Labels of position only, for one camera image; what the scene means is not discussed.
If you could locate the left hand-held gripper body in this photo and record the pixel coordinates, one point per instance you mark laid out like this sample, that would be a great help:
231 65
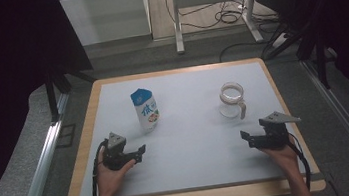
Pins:
115 155

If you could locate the white and blue salt bag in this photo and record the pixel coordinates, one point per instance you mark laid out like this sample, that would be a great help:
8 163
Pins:
146 113

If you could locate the person's left hand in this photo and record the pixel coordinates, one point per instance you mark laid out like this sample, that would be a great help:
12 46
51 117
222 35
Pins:
110 181

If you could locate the clear glass pitcher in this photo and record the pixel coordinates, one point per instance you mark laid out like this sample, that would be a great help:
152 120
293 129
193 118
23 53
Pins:
231 96

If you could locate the white power strip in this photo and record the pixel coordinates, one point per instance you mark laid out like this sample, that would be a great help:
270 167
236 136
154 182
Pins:
279 40

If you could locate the person's right hand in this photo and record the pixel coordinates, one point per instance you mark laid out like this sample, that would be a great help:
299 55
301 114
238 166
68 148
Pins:
287 159

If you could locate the black curtain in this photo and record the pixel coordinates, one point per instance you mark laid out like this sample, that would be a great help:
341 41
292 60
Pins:
348 23
7 64

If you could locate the black metal stand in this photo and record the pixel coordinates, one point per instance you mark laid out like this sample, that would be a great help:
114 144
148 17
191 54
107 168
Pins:
320 60
51 96

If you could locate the black floor plate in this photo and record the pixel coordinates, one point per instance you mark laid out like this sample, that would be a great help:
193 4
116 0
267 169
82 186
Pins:
65 136

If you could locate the white panel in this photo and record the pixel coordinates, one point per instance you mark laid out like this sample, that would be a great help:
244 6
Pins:
105 17

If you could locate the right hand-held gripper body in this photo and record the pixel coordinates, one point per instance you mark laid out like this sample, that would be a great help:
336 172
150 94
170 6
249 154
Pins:
274 136

